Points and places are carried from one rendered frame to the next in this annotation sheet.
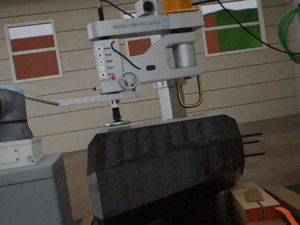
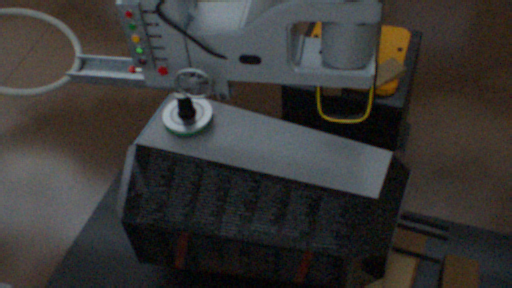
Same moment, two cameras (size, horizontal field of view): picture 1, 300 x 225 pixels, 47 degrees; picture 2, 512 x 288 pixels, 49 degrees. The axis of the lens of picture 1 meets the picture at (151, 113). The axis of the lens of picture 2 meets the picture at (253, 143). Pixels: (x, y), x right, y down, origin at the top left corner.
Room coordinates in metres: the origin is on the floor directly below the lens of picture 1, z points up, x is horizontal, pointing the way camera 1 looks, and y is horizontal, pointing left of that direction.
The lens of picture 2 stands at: (1.42, -0.74, 2.58)
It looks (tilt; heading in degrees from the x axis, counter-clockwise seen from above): 48 degrees down; 27
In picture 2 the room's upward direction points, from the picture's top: 7 degrees counter-clockwise
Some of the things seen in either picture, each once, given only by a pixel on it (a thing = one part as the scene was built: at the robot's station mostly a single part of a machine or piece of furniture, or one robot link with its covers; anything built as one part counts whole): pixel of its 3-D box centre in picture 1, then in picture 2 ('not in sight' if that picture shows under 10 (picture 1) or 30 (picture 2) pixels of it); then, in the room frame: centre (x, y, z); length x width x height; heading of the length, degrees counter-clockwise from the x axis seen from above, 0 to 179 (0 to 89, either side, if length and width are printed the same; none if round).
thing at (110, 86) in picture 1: (119, 67); (188, 30); (2.85, 0.21, 1.36); 0.36 x 0.22 x 0.45; 102
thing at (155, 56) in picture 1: (156, 64); (272, 39); (2.90, -0.10, 1.34); 0.74 x 0.23 x 0.49; 102
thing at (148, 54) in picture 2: (101, 62); (137, 36); (2.71, 0.33, 1.41); 0.08 x 0.03 x 0.28; 102
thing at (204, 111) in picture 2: (117, 122); (187, 114); (2.83, 0.29, 0.91); 0.21 x 0.21 x 0.01
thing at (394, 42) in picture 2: not in sight; (354, 53); (3.61, -0.24, 0.76); 0.49 x 0.49 x 0.05; 2
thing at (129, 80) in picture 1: (128, 80); (196, 77); (2.74, 0.15, 1.23); 0.15 x 0.10 x 0.15; 102
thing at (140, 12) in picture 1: (144, 8); not in sight; (3.62, -0.09, 2.00); 0.20 x 0.18 x 0.15; 2
